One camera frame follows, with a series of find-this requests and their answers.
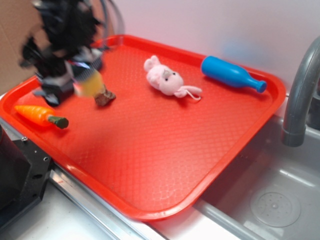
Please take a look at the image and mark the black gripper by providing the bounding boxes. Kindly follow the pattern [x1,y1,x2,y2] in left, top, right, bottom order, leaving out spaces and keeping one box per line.
[19,37,103,107]

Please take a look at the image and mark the blue toy bottle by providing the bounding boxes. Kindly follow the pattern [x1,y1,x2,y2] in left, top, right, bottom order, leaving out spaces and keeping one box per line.
[200,56,267,94]

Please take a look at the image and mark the grey faucet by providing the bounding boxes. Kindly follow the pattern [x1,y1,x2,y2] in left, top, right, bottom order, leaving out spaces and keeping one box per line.
[281,37,320,147]

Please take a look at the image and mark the red plastic tray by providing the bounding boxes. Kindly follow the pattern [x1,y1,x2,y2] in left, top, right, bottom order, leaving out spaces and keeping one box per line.
[0,35,286,222]

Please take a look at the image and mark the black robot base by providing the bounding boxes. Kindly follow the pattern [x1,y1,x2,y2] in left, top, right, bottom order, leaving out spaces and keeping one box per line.
[0,127,52,232]

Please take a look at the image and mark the pink plush bunny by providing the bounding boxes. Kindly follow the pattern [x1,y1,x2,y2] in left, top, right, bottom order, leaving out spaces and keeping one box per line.
[143,55,202,101]

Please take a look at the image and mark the grey toy sink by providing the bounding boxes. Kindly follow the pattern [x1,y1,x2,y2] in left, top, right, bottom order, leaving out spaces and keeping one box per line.
[194,105,320,240]

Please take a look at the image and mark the orange toy carrot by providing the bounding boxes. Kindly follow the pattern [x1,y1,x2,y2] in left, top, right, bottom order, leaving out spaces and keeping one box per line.
[14,105,69,129]

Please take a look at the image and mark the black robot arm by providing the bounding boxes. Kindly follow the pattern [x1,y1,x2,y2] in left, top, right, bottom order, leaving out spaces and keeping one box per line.
[19,0,103,107]

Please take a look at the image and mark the brown rock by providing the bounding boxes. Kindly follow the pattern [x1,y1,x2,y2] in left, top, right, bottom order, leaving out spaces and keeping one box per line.
[94,85,116,107]

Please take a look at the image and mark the green and yellow sponge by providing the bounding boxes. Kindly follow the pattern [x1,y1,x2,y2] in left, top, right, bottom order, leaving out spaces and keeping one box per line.
[73,70,105,97]

